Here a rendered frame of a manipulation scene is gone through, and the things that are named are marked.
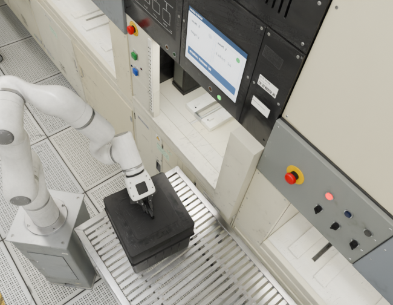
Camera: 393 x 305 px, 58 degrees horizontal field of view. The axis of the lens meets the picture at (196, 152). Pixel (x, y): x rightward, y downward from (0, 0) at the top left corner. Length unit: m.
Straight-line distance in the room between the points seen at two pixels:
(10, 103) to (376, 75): 0.96
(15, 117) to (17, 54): 2.69
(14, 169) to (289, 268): 1.15
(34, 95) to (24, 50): 2.70
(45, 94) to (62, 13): 1.60
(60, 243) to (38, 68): 2.17
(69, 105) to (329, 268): 1.23
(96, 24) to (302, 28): 1.81
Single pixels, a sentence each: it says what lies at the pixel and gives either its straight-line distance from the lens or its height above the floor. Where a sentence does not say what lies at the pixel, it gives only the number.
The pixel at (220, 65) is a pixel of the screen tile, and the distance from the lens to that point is 1.22.
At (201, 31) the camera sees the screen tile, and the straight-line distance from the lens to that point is 1.24.
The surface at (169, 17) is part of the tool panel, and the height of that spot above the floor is 1.57.
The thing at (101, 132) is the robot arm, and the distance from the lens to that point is 1.24.
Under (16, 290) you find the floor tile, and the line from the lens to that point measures 2.59.
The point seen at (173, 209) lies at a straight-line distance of 1.50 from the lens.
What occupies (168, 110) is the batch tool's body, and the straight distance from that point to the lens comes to 1.98.
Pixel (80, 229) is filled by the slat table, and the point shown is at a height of 0.76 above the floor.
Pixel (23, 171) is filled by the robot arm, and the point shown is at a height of 1.25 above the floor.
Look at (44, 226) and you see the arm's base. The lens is 1.80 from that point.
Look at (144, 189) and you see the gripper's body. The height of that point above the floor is 1.12.
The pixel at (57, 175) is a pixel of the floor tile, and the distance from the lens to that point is 2.85.
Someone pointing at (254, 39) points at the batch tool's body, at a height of 1.74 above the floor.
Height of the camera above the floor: 2.37
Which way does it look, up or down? 56 degrees down
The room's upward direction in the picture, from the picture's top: 9 degrees clockwise
